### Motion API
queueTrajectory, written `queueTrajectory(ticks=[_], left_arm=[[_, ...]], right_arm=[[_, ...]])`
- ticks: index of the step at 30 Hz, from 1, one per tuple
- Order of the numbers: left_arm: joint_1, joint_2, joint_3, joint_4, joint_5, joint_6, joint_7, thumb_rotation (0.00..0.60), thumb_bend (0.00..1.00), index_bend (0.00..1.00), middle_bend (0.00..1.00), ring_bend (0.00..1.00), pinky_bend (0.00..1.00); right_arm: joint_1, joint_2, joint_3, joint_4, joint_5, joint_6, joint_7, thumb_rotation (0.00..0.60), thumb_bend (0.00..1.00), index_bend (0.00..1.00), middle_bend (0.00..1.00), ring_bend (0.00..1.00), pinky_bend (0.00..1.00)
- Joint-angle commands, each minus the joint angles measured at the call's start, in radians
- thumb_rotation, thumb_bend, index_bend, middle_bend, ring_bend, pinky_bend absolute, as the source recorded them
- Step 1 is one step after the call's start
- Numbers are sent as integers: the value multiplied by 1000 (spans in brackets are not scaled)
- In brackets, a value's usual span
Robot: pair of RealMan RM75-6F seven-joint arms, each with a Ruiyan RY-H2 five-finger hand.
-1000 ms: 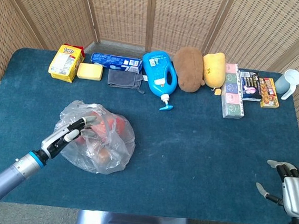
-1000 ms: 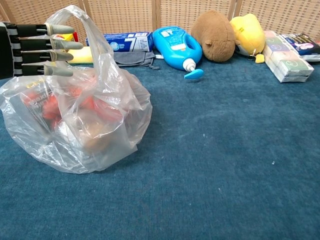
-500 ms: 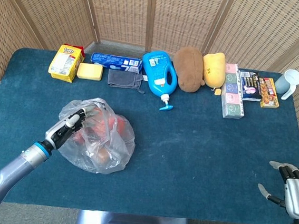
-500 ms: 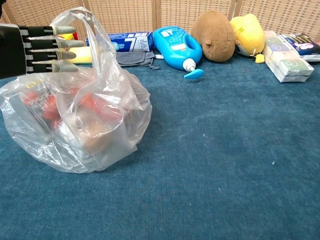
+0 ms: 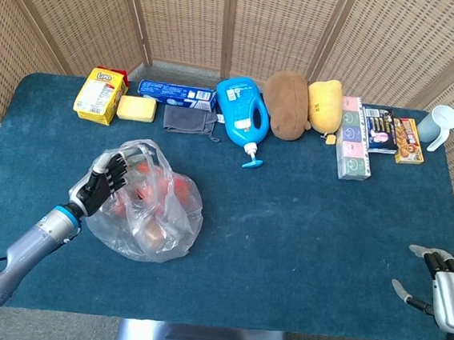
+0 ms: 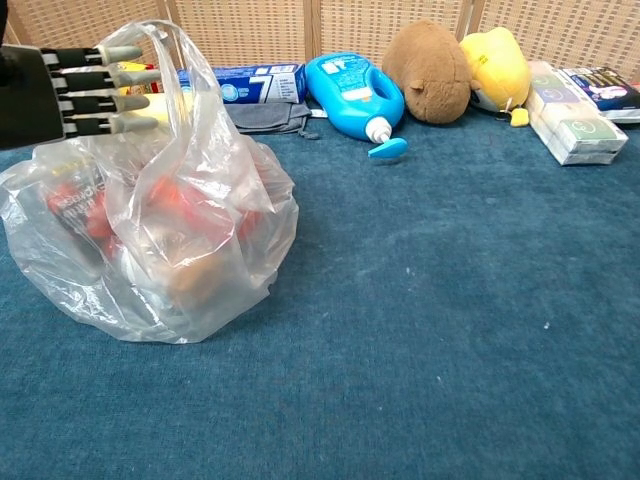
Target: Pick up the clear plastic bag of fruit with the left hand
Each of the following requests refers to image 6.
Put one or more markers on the yellow plush toy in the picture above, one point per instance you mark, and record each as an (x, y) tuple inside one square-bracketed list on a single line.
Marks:
[(500, 70)]

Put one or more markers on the yellow cracker box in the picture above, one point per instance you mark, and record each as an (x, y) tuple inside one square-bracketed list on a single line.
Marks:
[(131, 90)]

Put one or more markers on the grey cloth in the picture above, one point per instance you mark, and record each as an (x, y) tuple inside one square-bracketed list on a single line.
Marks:
[(265, 117)]

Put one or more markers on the blue toothpaste box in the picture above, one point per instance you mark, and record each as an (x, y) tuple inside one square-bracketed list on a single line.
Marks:
[(260, 82)]

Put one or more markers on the wicker folding screen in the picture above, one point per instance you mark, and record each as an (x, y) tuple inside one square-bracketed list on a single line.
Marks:
[(250, 30)]

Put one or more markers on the blue table cloth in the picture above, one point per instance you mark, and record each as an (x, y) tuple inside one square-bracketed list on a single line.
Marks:
[(425, 300)]

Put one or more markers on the blue pump detergent bottle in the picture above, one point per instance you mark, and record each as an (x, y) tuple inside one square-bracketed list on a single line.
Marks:
[(345, 95)]

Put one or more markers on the clear plastic bag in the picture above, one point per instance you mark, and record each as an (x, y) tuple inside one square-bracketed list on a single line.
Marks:
[(150, 280)]

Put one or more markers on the pastel tissue pack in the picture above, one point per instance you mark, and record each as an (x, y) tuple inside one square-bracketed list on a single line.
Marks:
[(575, 125)]

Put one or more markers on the left silver-black robot hand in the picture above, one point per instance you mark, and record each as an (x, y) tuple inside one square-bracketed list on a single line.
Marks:
[(30, 95)]

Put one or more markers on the red snack packet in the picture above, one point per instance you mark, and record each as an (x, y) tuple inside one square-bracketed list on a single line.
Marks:
[(172, 200)]

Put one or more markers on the dark blue snack packet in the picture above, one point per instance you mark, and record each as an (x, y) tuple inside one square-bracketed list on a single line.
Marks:
[(607, 92)]

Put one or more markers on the brown round fruit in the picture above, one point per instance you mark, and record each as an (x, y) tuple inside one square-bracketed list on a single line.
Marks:
[(195, 280)]

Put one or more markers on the brown plush toy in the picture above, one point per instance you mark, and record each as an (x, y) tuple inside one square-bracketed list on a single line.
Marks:
[(430, 75)]

